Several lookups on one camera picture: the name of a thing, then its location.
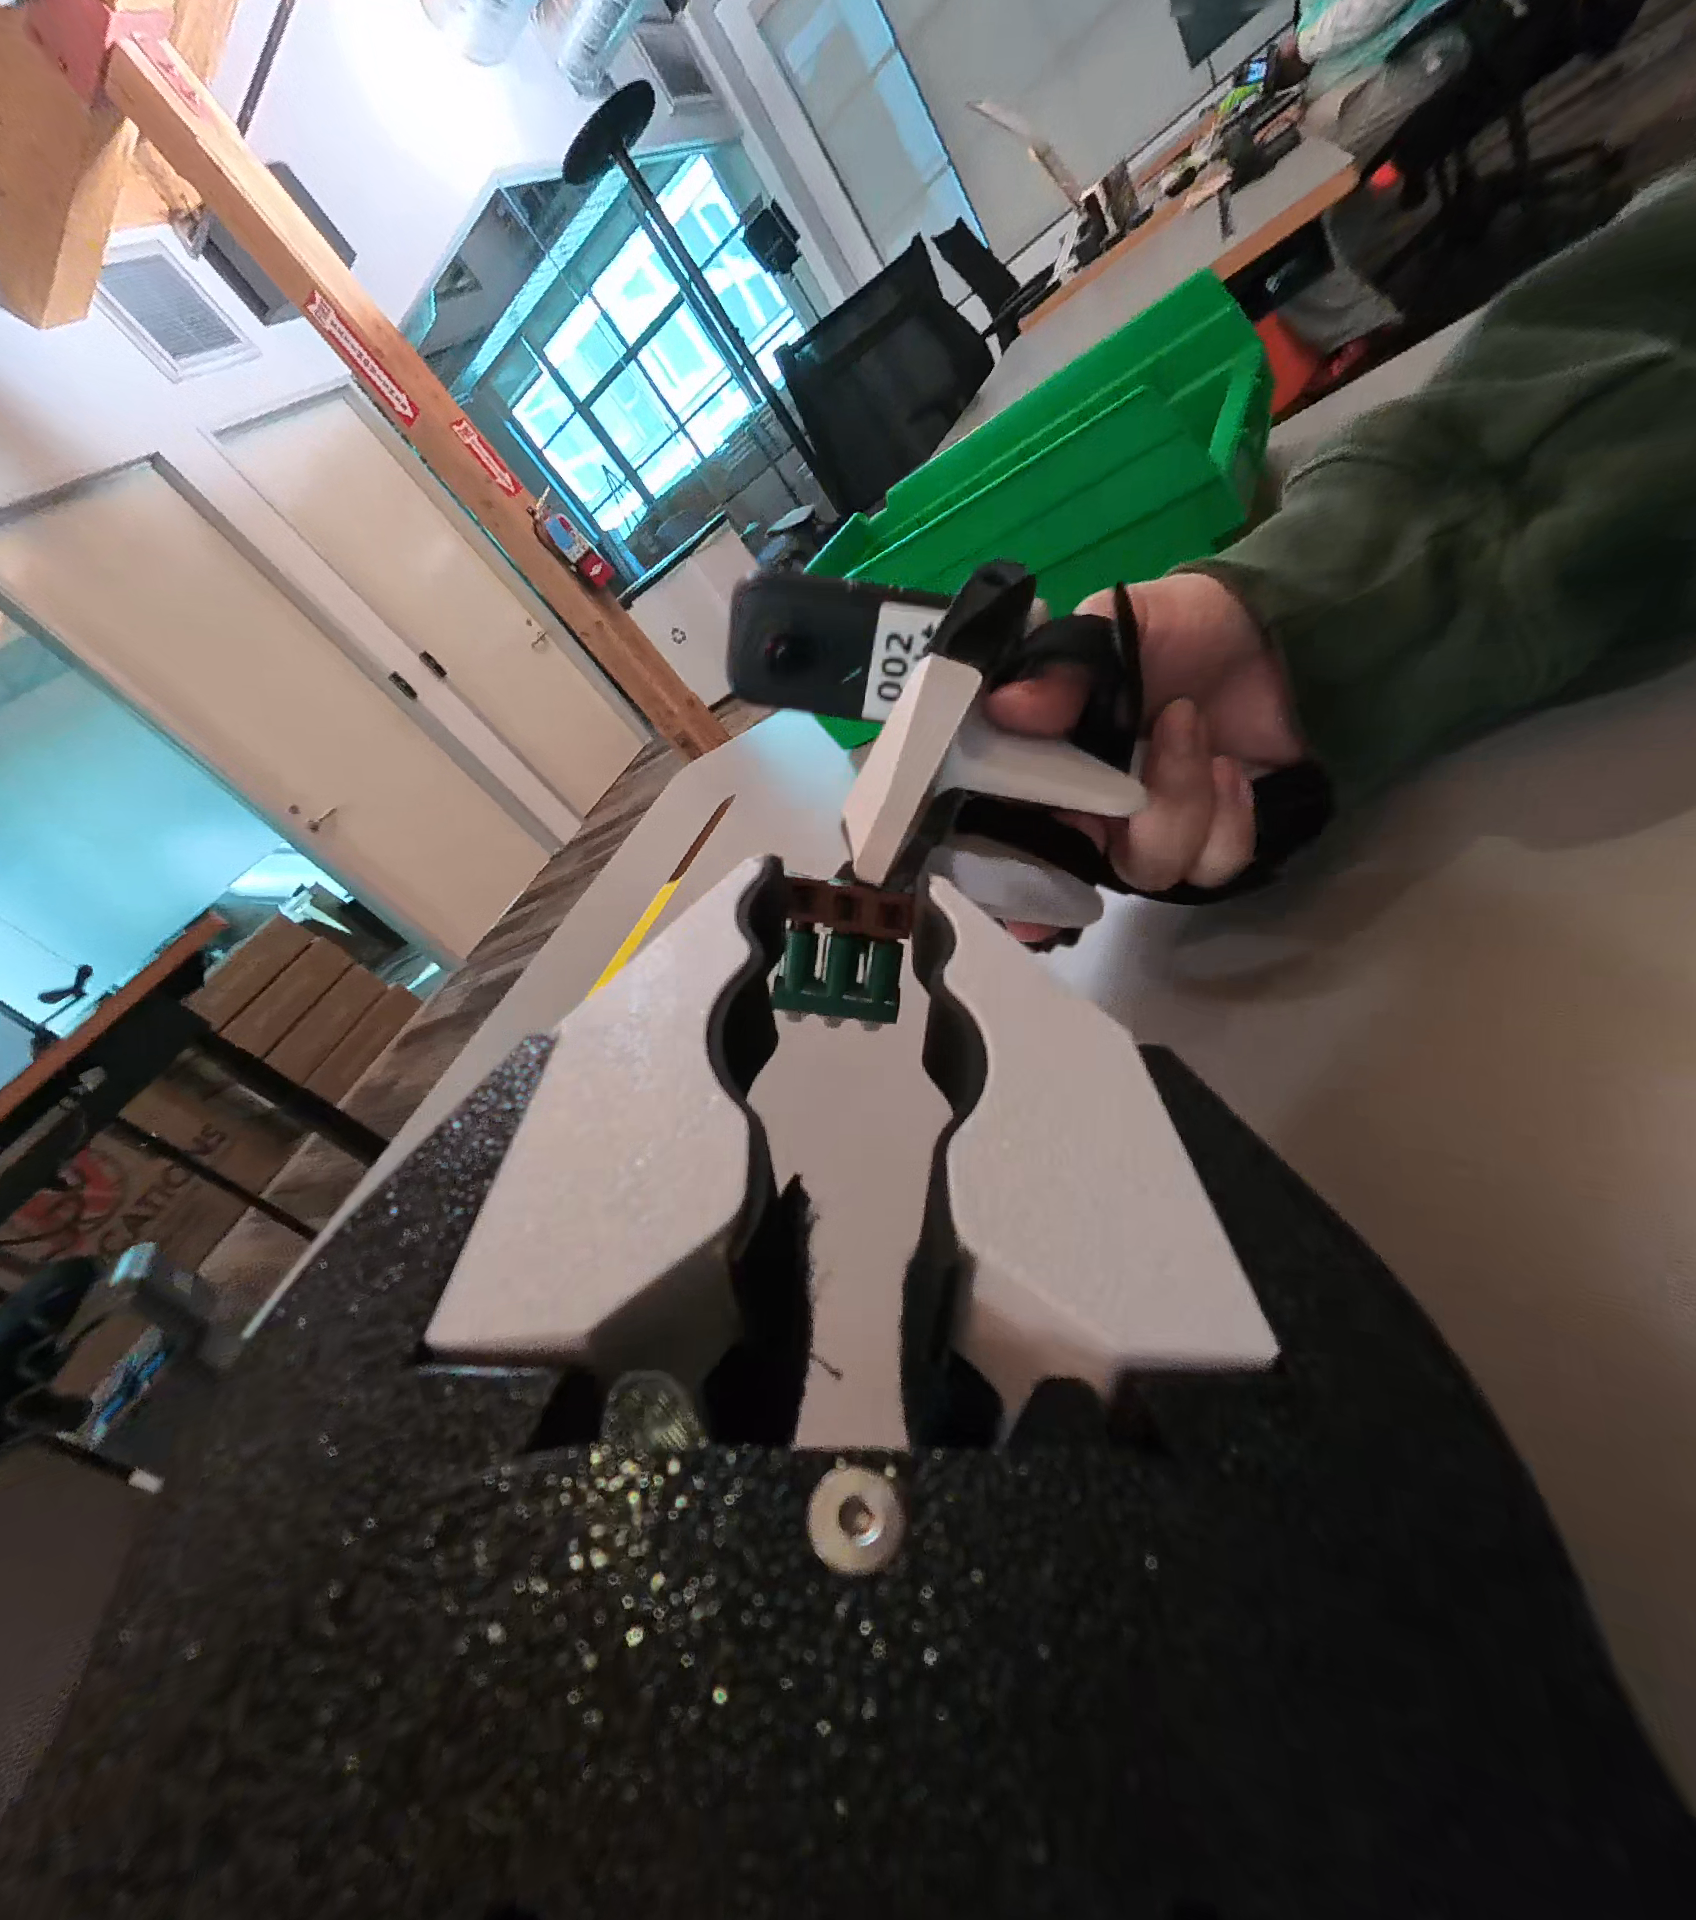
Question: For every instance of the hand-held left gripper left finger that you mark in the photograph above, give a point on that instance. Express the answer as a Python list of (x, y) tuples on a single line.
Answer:
[(608, 1171)]

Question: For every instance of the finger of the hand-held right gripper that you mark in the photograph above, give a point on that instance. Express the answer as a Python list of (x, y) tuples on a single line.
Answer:
[(909, 781)]

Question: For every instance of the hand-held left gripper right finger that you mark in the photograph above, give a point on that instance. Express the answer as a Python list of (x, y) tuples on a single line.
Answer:
[(1089, 1184)]

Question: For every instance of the brown lego piece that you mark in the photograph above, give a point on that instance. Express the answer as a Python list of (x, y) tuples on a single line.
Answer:
[(849, 905)]

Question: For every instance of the green lego piece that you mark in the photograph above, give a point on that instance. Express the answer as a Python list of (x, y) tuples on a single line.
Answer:
[(836, 974)]

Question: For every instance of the person's right forearm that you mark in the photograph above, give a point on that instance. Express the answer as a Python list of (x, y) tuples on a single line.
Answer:
[(1538, 450)]

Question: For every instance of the person's right hand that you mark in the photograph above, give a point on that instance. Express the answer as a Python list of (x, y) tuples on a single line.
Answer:
[(1209, 704)]

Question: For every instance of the yellow tape strip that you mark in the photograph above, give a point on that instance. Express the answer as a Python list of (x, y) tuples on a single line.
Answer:
[(646, 938)]

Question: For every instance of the black office chair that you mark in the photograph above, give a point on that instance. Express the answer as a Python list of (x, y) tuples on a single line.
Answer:
[(979, 278), (879, 383)]

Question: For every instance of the red fire extinguisher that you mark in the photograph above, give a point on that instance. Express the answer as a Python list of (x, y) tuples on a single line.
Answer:
[(571, 541)]

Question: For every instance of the large grid window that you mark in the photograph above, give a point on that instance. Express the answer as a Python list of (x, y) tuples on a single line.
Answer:
[(639, 375)]

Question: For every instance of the green plastic bin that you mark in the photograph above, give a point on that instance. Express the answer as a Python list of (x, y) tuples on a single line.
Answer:
[(1089, 450)]

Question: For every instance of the brown cardboard boxes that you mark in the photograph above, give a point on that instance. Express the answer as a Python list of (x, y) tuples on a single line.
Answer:
[(309, 1012)]

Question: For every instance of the black pole stand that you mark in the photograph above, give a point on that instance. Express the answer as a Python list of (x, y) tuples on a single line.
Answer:
[(712, 284)]

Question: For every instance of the white door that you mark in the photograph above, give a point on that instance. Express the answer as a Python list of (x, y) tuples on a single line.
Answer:
[(232, 704), (442, 614)]

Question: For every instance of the black speaker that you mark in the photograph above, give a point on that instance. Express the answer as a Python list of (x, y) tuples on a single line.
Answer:
[(772, 236)]

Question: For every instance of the metal table clamp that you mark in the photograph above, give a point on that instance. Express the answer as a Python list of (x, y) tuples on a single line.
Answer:
[(173, 1305)]

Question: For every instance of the long work table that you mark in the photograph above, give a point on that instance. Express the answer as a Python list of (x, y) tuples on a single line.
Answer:
[(1178, 225)]

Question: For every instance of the orange chair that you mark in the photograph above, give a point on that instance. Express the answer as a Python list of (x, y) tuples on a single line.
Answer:
[(1313, 368)]

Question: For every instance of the wooden side table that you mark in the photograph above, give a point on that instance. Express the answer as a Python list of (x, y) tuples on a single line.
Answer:
[(53, 1051)]

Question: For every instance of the white air vent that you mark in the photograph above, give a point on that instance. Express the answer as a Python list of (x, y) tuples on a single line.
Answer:
[(173, 308)]

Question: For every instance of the wooden ceiling beam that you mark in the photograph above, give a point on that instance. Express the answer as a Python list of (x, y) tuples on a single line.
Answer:
[(23, 150)]

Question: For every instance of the wooden post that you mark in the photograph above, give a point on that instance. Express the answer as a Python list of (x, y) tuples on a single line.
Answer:
[(413, 390)]

